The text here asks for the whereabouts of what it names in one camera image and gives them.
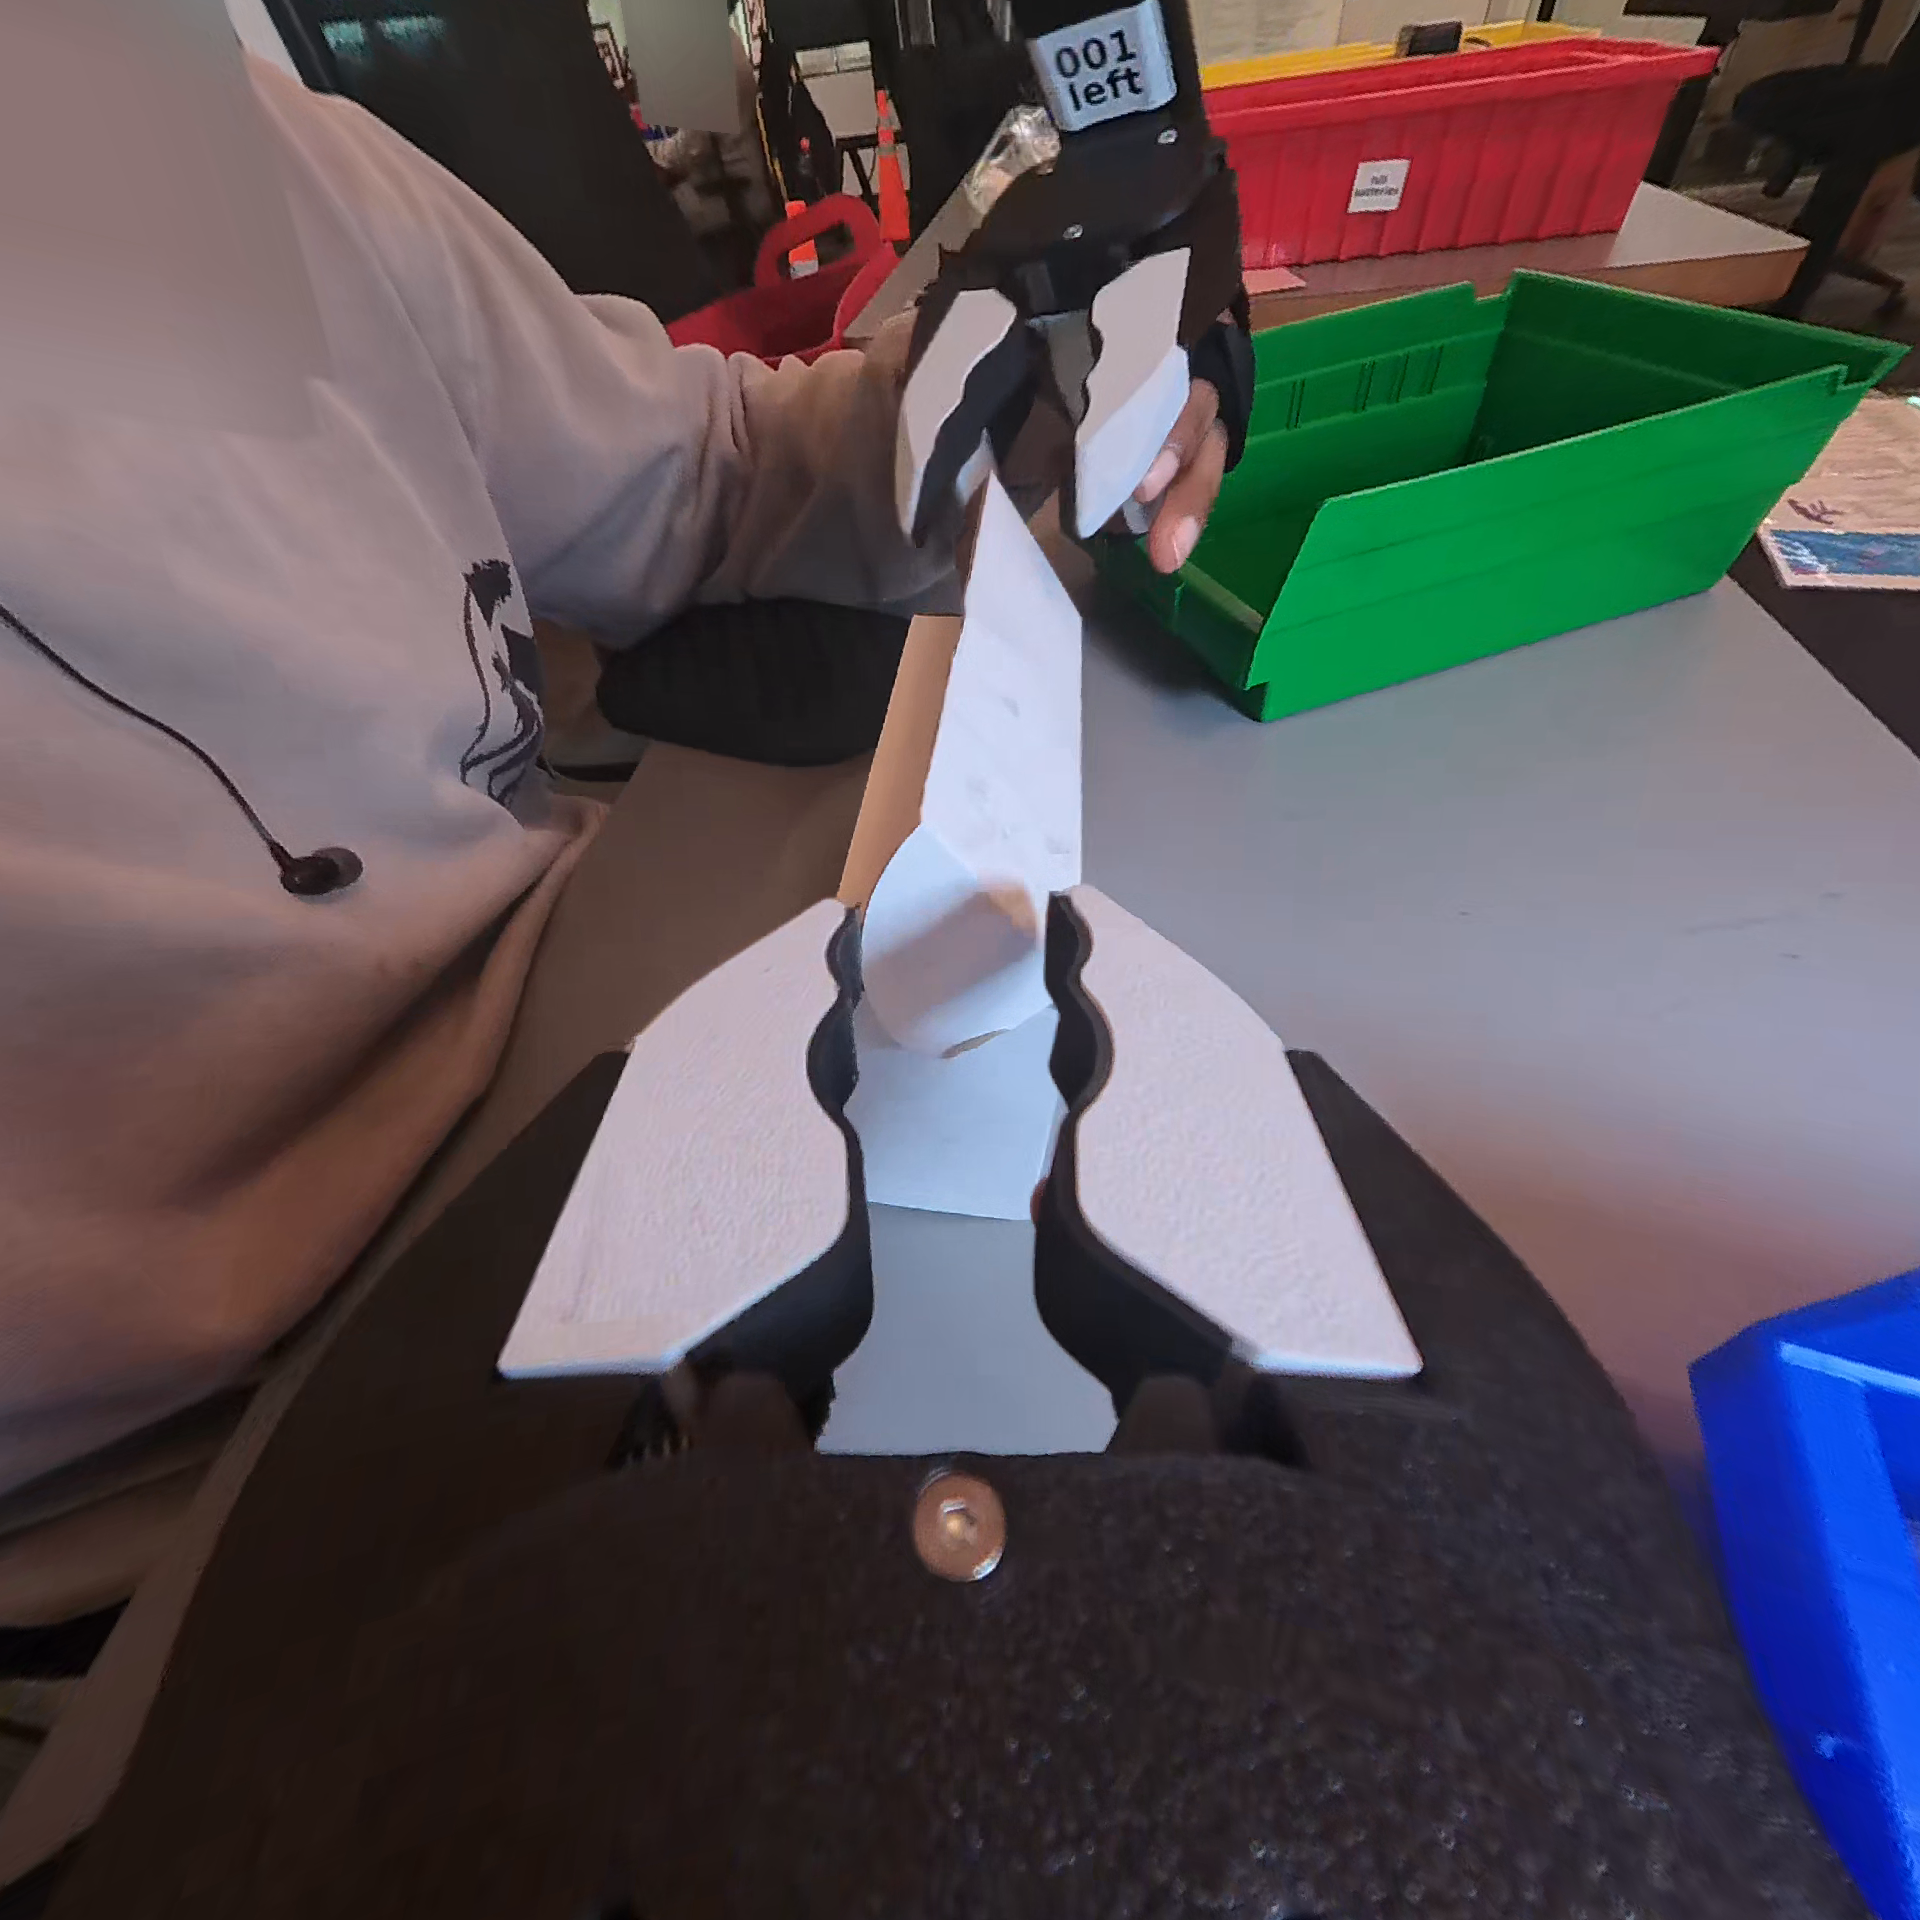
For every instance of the green plastic bin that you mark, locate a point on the green plastic bin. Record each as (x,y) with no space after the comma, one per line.
(1501,496)

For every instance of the person's torso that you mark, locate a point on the person's torso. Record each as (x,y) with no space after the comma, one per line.
(225,749)

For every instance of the black office chair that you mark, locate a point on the black office chair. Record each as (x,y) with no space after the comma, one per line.
(1824,123)

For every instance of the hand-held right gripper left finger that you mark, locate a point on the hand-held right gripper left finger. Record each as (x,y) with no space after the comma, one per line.
(704,1139)

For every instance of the person's left hand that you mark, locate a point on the person's left hand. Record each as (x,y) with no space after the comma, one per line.
(1195,480)

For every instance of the red plastic bin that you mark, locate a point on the red plastic bin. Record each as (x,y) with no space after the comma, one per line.
(1471,149)

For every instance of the printed paper sheet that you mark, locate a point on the printed paper sheet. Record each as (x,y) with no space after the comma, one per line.
(1853,510)

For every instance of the yellow plastic bin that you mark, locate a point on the yellow plastic bin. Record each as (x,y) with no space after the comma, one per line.
(1350,62)

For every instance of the white cardboard box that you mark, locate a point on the white cardboard box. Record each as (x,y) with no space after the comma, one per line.
(1011,723)

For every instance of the orange traffic cone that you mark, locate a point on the orange traffic cone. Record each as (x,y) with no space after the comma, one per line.
(891,178)

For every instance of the blue plastic bin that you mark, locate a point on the blue plastic bin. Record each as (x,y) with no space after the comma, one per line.
(1824,1574)

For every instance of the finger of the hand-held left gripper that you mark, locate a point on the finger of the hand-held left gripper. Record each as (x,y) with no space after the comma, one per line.
(948,385)
(1135,398)

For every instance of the person's left forearm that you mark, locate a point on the person's left forearm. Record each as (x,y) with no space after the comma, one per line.
(751,449)

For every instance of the red plastic basket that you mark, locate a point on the red plastic basket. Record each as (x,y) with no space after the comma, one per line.
(779,305)

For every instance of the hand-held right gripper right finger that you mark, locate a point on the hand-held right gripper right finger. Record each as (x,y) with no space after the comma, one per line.
(1217,1155)

